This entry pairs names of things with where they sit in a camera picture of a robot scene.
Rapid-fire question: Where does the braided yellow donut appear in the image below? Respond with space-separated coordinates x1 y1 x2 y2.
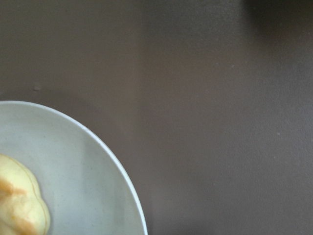
0 155 50 235

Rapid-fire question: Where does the white round plate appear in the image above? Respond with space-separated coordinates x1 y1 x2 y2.
0 101 147 235

